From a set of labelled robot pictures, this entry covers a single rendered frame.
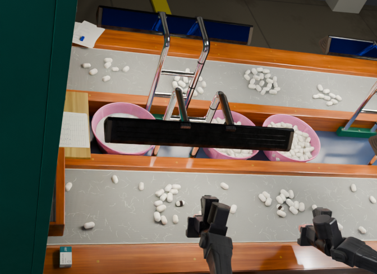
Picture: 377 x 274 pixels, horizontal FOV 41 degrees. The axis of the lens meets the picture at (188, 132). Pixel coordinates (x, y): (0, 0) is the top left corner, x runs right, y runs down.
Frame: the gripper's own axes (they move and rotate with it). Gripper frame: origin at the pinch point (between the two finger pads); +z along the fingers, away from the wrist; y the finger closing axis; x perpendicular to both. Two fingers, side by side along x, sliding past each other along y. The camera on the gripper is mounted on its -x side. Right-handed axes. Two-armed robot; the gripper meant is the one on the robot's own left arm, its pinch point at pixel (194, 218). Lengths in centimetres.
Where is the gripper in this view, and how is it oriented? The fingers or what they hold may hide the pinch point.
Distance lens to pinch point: 165.2
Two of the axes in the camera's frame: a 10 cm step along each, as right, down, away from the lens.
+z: -2.9, -1.4, 9.5
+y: -9.5, -0.6, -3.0
